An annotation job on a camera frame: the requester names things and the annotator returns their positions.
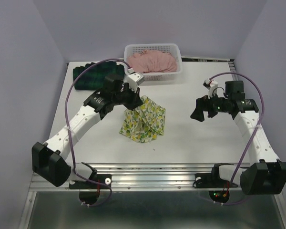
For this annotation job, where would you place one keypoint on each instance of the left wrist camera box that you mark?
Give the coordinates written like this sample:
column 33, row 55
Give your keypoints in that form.
column 134, row 80

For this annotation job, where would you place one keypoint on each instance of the front aluminium rail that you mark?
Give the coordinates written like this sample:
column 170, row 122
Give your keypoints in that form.
column 153, row 177

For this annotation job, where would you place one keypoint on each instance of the lemon print skirt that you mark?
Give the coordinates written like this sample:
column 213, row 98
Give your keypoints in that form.
column 145, row 123

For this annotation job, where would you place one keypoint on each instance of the aluminium frame rail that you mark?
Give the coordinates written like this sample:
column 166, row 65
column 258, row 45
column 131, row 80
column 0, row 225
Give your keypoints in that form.
column 203, row 59

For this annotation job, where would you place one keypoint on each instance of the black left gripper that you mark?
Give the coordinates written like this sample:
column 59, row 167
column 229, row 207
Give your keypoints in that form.
column 136, row 101

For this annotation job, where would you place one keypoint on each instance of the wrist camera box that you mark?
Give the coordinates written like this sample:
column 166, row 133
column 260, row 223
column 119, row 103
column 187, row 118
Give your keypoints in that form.
column 212, row 87
column 134, row 80

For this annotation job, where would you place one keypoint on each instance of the pink skirt in basket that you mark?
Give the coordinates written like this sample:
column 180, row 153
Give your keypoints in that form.
column 153, row 61

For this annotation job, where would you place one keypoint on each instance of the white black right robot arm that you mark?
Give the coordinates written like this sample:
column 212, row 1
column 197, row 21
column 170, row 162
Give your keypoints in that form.
column 266, row 174

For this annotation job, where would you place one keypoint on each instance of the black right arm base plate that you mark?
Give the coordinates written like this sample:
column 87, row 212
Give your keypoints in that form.
column 206, row 180

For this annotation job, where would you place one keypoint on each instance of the white plastic basket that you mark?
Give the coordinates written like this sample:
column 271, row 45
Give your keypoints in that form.
column 170, row 48

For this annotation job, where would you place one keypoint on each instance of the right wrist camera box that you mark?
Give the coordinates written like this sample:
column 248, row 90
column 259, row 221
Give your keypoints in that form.
column 212, row 87

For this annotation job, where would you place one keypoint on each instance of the green plaid folded skirt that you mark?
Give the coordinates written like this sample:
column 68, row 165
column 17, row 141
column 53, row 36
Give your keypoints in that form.
column 94, row 78

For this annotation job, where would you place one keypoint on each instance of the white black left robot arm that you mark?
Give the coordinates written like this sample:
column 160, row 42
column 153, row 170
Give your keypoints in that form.
column 49, row 158

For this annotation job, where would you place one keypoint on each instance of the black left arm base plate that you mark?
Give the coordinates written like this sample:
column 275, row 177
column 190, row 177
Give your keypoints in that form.
column 93, row 194

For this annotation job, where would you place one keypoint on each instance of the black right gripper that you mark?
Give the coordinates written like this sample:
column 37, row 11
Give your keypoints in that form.
column 203, row 103

